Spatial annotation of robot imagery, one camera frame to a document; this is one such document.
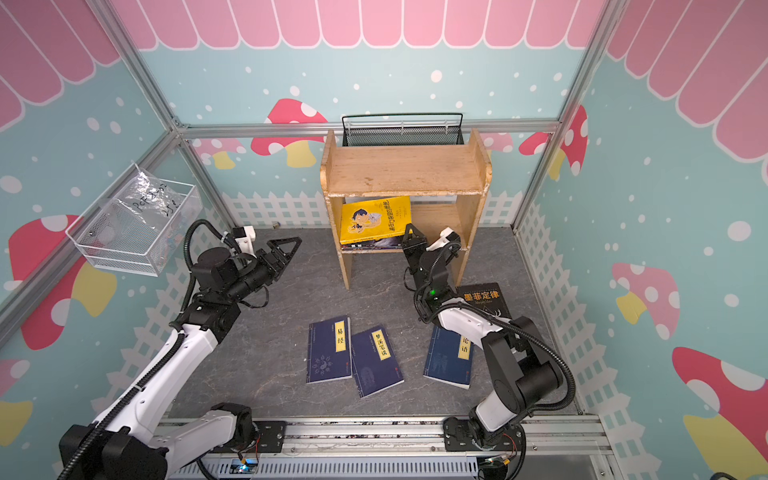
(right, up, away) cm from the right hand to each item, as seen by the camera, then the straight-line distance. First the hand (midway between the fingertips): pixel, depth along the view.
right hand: (403, 223), depth 80 cm
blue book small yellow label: (+13, -38, +6) cm, 41 cm away
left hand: (-26, -8, -6) cm, 28 cm away
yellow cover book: (-8, +2, +5) cm, 10 cm away
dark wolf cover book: (-3, -5, +5) cm, 8 cm away
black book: (+29, -22, +20) cm, 41 cm away
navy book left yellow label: (-22, -37, +8) cm, 44 cm away
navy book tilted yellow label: (-8, -39, +6) cm, 41 cm away
